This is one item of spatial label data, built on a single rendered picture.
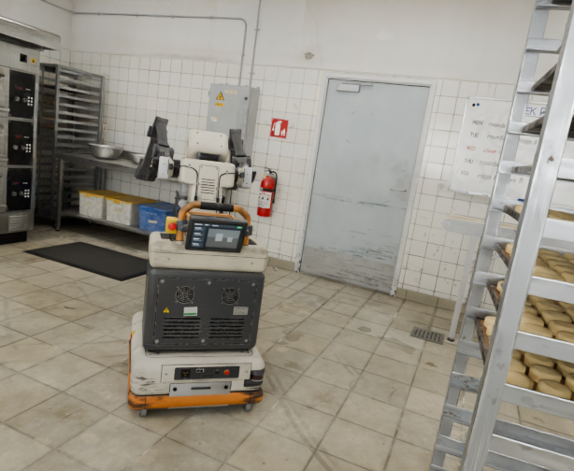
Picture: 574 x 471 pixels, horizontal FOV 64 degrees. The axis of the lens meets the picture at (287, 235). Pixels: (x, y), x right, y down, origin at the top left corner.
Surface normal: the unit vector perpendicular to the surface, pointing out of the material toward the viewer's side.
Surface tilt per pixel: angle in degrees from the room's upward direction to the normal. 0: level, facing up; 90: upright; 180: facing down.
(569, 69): 90
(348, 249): 90
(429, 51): 90
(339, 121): 90
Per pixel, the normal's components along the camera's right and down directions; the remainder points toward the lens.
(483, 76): -0.39, 0.12
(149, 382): 0.31, 0.22
